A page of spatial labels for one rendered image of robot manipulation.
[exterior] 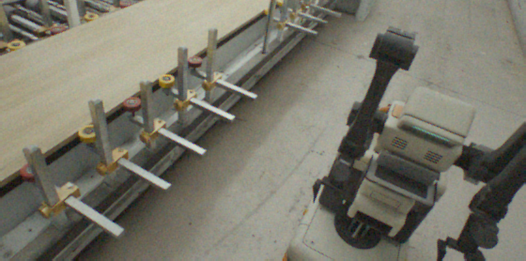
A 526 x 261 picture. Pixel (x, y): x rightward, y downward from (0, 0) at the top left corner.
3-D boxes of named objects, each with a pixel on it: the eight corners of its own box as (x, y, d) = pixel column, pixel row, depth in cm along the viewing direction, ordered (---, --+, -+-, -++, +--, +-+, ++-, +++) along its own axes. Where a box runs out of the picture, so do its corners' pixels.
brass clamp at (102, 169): (130, 159, 149) (129, 151, 146) (106, 178, 139) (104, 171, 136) (119, 153, 150) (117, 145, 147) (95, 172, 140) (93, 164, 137)
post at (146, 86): (157, 158, 172) (151, 80, 142) (152, 161, 169) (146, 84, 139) (151, 154, 173) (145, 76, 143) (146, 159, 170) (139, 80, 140)
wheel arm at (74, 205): (125, 235, 120) (124, 227, 117) (118, 242, 118) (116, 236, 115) (40, 179, 132) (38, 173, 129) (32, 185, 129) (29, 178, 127)
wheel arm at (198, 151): (206, 155, 159) (206, 149, 156) (201, 160, 156) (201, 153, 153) (133, 118, 170) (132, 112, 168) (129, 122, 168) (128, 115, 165)
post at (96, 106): (118, 183, 150) (101, 98, 120) (112, 189, 148) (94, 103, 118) (112, 179, 151) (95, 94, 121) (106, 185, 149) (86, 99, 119)
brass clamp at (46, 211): (82, 196, 129) (79, 188, 126) (50, 222, 119) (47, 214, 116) (70, 189, 131) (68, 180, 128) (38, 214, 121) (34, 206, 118)
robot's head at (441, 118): (408, 93, 130) (417, 82, 115) (464, 115, 124) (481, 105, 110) (394, 127, 128) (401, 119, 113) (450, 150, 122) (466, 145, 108)
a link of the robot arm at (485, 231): (505, 204, 101) (475, 191, 104) (520, 219, 90) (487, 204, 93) (487, 237, 104) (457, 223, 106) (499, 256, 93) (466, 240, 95)
